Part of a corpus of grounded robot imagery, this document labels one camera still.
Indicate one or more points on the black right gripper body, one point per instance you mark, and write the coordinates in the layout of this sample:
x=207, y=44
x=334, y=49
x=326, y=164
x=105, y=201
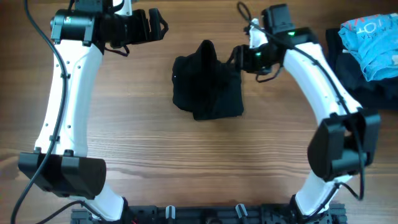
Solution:
x=255, y=60

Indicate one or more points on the dark navy folded clothes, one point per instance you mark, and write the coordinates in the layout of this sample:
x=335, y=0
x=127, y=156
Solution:
x=377, y=94

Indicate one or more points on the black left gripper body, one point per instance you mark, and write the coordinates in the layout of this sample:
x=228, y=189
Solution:
x=130, y=31

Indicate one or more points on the black t-shirt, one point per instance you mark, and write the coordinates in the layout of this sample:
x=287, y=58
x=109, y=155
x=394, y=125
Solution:
x=206, y=87

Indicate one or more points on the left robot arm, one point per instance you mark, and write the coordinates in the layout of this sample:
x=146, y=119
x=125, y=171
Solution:
x=59, y=163

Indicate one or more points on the light blue printed shirt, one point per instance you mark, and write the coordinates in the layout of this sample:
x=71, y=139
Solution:
x=372, y=41

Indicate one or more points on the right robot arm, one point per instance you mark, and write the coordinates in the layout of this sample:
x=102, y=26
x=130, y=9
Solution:
x=345, y=141

